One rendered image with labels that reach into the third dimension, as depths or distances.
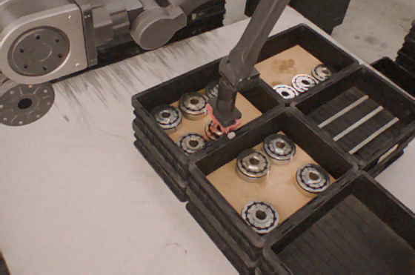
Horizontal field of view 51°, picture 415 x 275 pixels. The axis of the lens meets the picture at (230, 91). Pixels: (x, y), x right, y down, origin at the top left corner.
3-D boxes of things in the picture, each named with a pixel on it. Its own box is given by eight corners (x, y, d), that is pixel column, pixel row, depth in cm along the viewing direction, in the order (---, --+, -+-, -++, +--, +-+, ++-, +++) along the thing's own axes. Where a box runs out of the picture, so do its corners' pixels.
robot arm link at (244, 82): (221, 57, 120) (239, 79, 117) (253, 45, 126) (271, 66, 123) (212, 84, 129) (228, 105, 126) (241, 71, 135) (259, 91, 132)
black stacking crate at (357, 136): (347, 190, 134) (360, 167, 126) (280, 129, 149) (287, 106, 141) (416, 135, 155) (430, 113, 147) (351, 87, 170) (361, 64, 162)
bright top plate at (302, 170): (314, 199, 124) (315, 197, 124) (289, 175, 129) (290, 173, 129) (336, 181, 130) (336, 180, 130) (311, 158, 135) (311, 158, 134)
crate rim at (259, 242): (259, 250, 106) (260, 245, 104) (185, 167, 121) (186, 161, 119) (358, 172, 127) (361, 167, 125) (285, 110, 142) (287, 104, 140)
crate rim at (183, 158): (185, 167, 121) (186, 161, 119) (128, 102, 136) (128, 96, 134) (285, 110, 142) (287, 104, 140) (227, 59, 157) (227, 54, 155)
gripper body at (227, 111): (224, 97, 137) (227, 80, 132) (241, 118, 131) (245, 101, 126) (206, 104, 134) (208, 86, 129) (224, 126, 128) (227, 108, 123)
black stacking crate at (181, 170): (184, 186, 127) (186, 162, 120) (130, 123, 142) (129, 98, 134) (279, 129, 149) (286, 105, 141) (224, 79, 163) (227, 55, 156)
